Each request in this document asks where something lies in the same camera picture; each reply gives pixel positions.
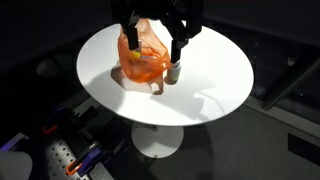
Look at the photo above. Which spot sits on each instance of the white table pedestal base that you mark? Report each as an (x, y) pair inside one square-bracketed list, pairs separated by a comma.
[(156, 140)]

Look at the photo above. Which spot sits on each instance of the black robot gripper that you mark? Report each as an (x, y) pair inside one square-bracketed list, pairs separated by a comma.
[(156, 10)]

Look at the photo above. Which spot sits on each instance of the orange plastic bag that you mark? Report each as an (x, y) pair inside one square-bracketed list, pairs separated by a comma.
[(143, 61)]

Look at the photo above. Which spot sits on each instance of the white rounded object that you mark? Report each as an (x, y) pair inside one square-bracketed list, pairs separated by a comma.
[(14, 165)]

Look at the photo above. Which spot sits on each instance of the dark diagonal frame beam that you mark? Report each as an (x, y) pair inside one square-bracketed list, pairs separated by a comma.
[(290, 81)]

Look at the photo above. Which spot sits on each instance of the purple and orange clamp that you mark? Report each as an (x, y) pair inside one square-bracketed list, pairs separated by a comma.
[(87, 161)]

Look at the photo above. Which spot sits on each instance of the purple edged metal bracket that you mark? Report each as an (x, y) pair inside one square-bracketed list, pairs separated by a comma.
[(11, 141)]

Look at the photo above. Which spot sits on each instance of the yellow item inside bag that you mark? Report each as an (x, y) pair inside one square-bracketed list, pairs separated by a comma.
[(136, 55)]

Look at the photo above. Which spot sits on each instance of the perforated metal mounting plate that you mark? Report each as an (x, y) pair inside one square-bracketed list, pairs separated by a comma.
[(60, 160)]

